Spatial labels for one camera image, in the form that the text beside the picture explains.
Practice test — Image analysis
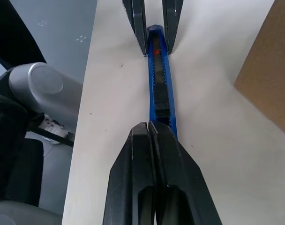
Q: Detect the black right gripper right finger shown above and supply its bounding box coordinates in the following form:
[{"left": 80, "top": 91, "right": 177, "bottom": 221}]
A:
[{"left": 149, "top": 120, "right": 223, "bottom": 225}]

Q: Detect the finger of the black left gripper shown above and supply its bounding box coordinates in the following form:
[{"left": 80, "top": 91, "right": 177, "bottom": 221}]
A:
[
  {"left": 122, "top": 0, "right": 148, "bottom": 56},
  {"left": 161, "top": 0, "right": 185, "bottom": 54}
]

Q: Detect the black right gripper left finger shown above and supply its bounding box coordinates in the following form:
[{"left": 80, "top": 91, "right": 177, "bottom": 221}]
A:
[{"left": 102, "top": 121, "right": 157, "bottom": 225}]

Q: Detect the blue box cutter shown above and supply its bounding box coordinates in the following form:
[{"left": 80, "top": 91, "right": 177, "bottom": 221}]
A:
[{"left": 146, "top": 24, "right": 180, "bottom": 141}]

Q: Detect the brown cardboard box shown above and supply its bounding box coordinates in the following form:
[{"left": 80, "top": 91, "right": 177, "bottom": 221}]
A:
[{"left": 233, "top": 0, "right": 285, "bottom": 141}]

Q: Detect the silver robot body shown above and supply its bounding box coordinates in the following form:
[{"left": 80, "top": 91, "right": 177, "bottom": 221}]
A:
[{"left": 7, "top": 62, "right": 83, "bottom": 122}]

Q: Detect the black slanted bar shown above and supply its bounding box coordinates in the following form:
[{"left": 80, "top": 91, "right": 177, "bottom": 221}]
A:
[{"left": 0, "top": 0, "right": 47, "bottom": 71}]

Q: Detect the dark rounded shape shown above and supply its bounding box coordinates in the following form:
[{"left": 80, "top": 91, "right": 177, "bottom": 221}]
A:
[{"left": 0, "top": 90, "right": 44, "bottom": 208}]

